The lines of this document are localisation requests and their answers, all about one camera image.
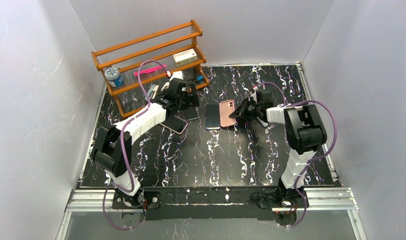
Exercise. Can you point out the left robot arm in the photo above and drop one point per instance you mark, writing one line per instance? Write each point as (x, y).
(112, 148)

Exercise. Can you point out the blue round jar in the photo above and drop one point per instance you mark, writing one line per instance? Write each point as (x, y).
(113, 76)

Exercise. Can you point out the teal eraser block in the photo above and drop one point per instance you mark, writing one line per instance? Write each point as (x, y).
(152, 91)

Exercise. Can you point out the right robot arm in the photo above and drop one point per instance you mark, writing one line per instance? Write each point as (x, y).
(305, 134)

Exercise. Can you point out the pink highlighter pen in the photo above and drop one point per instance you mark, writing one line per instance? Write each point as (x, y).
(150, 70)

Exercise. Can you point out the clear phone case with phone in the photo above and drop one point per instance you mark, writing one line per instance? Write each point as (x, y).
(190, 114)

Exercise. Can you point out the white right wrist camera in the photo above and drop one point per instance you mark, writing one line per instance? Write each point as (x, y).
(255, 94)

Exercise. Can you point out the orange wooden shelf rack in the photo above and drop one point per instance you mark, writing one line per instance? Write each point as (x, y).
(155, 49)

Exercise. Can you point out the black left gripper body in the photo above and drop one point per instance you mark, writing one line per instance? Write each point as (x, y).
(188, 96)

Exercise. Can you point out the black blue marker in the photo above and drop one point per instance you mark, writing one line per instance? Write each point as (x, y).
(199, 79)

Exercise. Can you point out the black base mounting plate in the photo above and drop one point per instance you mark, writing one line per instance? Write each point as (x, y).
(162, 203)

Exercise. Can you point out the white medicine box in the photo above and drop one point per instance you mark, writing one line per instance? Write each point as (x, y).
(185, 57)

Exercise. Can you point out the cream cased phone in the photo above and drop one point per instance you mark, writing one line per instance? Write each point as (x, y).
(175, 124)

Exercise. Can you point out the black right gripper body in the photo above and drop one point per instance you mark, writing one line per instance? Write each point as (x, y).
(243, 110)

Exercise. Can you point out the black smartphone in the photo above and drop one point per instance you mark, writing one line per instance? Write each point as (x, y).
(212, 117)

